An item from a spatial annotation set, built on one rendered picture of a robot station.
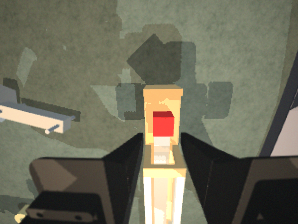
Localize red cube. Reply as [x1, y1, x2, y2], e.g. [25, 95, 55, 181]
[153, 111, 174, 136]

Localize cream roll of tape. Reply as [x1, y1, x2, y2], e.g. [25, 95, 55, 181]
[15, 204, 30, 223]

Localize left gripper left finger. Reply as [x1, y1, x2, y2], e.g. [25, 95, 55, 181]
[29, 133, 144, 224]

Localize grey square stick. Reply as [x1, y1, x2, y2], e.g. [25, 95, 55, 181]
[154, 136, 170, 164]

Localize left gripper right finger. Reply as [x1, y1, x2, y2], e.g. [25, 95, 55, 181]
[180, 132, 298, 224]

